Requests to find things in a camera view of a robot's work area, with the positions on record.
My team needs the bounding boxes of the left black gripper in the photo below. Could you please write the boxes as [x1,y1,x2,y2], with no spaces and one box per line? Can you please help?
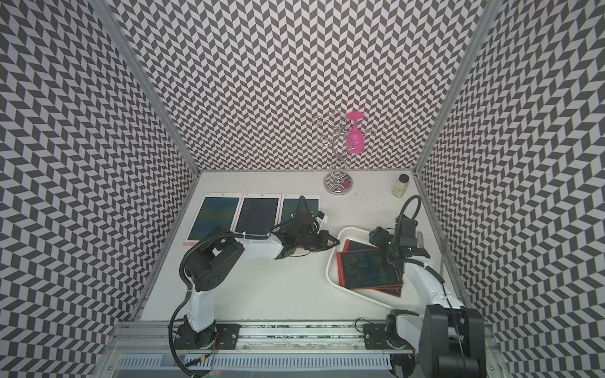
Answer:
[297,231,341,253]

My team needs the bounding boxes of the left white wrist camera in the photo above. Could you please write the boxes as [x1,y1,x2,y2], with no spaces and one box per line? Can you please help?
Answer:
[314,211,328,226]

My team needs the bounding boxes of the white plastic storage tray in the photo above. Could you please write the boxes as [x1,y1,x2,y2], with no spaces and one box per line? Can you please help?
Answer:
[326,227,424,313]

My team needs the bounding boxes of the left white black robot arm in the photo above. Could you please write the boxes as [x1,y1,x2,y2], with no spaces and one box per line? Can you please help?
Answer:
[168,195,340,350]

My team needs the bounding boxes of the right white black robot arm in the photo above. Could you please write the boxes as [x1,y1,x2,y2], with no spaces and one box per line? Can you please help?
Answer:
[369,195,488,377]

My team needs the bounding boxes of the aluminium front rail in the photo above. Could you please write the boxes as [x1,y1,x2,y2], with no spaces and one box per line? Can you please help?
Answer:
[101,320,502,355]

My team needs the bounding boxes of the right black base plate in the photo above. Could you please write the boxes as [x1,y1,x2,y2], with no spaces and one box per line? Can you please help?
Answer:
[362,323,414,351]

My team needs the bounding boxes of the pink writing tablet colourful screen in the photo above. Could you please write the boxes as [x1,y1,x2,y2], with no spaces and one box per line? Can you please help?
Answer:
[184,192,243,247]

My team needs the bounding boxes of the small glass jar black lid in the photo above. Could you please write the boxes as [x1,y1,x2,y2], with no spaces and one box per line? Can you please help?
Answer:
[392,174,410,198]

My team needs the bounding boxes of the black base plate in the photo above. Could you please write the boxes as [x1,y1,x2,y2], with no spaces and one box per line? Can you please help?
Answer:
[362,323,414,351]
[173,322,241,350]

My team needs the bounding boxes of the pink plastic goblet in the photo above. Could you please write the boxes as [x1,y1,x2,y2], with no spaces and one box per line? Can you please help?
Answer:
[346,111,365,154]

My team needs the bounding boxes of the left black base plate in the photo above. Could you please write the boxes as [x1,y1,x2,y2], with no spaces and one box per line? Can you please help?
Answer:
[173,322,241,350]

